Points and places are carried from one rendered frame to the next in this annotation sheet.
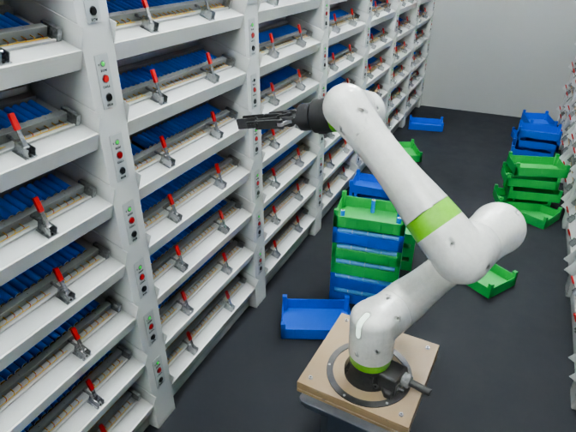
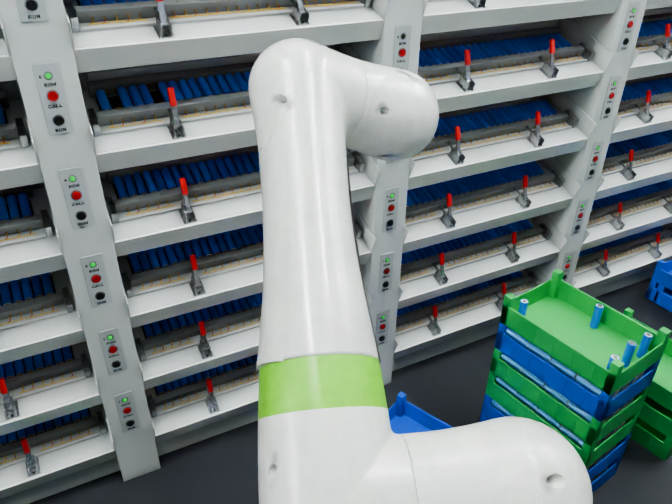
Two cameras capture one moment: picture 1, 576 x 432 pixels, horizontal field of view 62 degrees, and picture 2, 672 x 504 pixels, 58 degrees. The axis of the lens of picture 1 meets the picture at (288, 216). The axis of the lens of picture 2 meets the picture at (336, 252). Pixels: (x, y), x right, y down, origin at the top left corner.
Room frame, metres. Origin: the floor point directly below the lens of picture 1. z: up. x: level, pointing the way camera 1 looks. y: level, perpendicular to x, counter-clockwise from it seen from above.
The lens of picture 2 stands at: (0.60, -0.57, 1.33)
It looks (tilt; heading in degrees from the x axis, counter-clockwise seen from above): 32 degrees down; 37
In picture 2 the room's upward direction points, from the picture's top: 1 degrees clockwise
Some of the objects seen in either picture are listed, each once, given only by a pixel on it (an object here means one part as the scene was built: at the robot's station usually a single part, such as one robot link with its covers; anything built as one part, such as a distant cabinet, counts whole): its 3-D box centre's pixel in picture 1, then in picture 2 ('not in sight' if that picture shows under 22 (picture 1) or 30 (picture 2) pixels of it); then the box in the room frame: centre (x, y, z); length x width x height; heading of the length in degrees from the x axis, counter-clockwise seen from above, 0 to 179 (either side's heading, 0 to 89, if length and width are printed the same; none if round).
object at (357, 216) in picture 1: (372, 212); (581, 326); (1.83, -0.37, 0.44); 0.30 x 0.20 x 0.08; 73
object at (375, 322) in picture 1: (375, 332); not in sight; (1.04, -0.25, 0.48); 0.16 x 0.13 x 0.19; 133
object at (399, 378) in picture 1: (386, 373); not in sight; (1.00, -0.29, 0.36); 0.26 x 0.15 x 0.06; 52
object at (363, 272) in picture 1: (367, 258); (559, 400); (1.83, -0.37, 0.20); 0.30 x 0.20 x 0.08; 73
